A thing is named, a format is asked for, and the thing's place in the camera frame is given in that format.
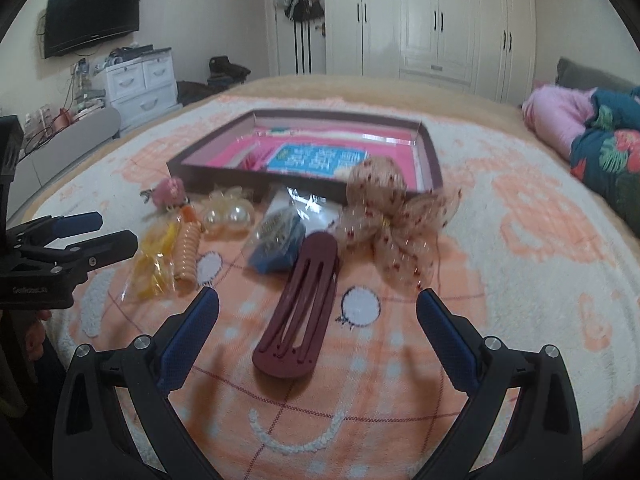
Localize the yellow items plastic bag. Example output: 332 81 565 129
122 219 180 304

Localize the orange spiral hair tie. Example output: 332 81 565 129
171 205 204 295

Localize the pink fluffy pompom hair clip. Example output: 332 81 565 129
140 177 189 209

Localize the pearl ball hair clip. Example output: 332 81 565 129
200 186 255 236

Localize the blue box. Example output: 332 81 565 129
242 206 306 274

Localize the maroon large hair clip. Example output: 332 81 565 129
252 232 340 379

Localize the beige dotted mesh bow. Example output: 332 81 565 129
328 156 462 295

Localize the white earring card bag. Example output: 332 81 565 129
265 186 342 234

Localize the left hand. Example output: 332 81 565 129
25 310 51 362

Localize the grey bench seat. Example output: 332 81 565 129
8 107 122 220

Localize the white plastic drawer cabinet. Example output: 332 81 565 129
94 48 179 130

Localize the dark clothes pile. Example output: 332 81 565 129
177 55 250 106

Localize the orange white plush blanket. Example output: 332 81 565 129
39 96 639 479

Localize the white door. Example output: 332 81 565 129
265 0 326 76

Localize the pink quilted jacket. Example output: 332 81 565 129
522 84 596 160

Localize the beige bed sheet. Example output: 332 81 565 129
19 74 640 241

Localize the grey pillow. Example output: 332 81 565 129
555 58 639 93

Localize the white wardrobe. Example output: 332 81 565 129
324 0 536 105

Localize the black wall television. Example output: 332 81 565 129
42 0 140 58

